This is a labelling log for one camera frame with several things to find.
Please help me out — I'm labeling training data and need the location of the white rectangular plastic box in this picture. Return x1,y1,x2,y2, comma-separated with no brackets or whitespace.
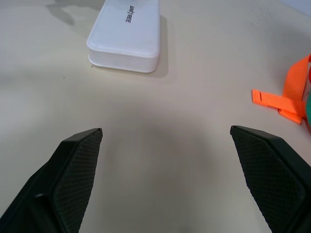
86,0,161,74

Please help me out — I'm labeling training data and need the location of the orange webbing strap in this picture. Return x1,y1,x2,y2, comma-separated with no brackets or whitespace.
251,53,311,135

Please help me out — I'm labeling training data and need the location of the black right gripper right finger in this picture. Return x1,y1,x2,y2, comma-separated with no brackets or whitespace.
229,125,311,233

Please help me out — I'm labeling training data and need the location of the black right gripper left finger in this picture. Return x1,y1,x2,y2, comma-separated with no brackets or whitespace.
0,128,104,233

